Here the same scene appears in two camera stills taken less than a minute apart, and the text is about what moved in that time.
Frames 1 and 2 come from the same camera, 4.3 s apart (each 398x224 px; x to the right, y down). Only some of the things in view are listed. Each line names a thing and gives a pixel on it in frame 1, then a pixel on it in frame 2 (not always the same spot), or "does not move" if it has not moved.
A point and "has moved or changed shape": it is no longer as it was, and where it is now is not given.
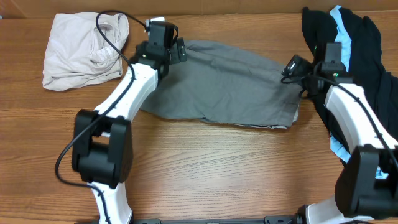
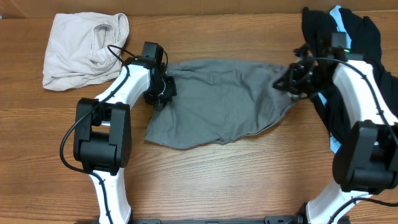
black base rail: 268,219 does not move
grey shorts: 226,84 has moved or changed shape
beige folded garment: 77,53 does not move
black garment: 378,87 does not move
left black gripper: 180,48 to 171,90
